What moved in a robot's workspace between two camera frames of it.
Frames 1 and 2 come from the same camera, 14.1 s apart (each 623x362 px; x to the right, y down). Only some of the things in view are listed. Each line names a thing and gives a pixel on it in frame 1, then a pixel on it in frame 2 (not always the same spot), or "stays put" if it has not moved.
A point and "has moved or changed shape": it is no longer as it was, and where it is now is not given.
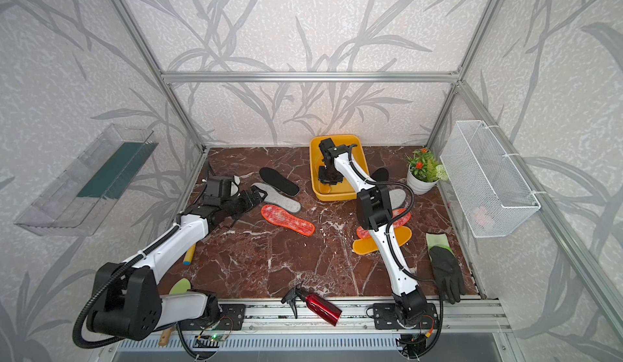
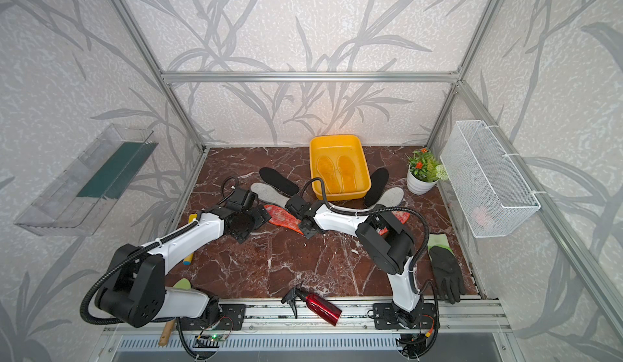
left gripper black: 250,204 to 259,221
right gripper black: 323,179 to 304,234
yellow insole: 368,245 has moved or changed shape
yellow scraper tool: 189,256 stays put
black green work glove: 447,267 stays put
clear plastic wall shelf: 81,191 stays put
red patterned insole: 277,217 stays put
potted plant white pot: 424,171 stays put
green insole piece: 180,286 stays put
